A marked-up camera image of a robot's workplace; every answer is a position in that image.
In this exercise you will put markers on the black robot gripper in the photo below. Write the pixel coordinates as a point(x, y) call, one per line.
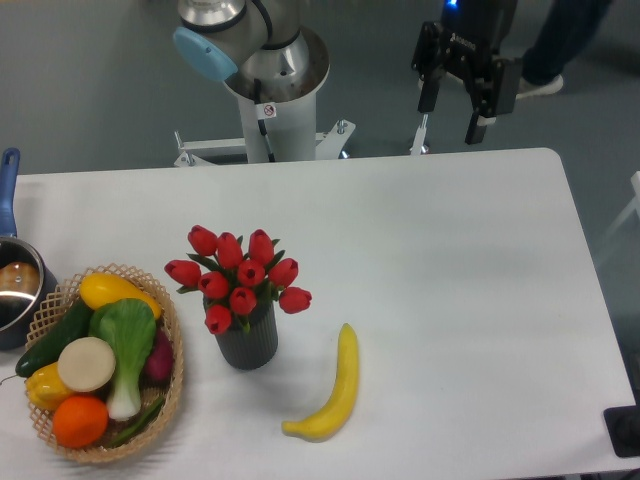
point(465, 43)

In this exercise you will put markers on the red tulip bouquet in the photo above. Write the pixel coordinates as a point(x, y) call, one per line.
point(235, 282)

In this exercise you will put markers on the dark grey ribbed vase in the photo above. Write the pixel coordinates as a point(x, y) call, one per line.
point(252, 348)

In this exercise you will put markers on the person leg with shoe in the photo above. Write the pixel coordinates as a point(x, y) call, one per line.
point(567, 30)

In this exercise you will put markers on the white furniture part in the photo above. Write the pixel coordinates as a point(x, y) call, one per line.
point(631, 210)

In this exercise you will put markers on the yellow banana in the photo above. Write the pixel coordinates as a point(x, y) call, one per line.
point(334, 414)

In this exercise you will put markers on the black device at table edge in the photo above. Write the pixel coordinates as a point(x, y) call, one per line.
point(623, 429)

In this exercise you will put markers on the green bok choy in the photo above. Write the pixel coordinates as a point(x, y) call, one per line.
point(128, 326)

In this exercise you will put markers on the purple onion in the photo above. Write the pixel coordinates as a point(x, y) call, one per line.
point(159, 364)

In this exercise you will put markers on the yellow squash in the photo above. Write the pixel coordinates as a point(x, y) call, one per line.
point(100, 289)

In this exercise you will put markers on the green bean pod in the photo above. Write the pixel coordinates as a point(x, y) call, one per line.
point(145, 418)

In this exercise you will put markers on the woven wicker basket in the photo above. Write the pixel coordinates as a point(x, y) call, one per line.
point(167, 393)

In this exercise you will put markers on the beige round disc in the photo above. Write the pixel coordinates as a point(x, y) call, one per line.
point(86, 364)

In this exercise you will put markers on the dark green cucumber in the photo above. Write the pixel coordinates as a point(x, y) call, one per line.
point(72, 326)

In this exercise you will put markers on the orange fruit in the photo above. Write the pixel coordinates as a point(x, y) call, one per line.
point(79, 421)

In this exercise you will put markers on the yellow bell pepper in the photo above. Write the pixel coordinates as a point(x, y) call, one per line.
point(45, 389)

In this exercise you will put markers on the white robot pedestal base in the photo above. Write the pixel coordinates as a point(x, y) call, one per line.
point(280, 115)

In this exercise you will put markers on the blue handled saucepan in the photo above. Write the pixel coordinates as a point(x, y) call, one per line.
point(25, 278)

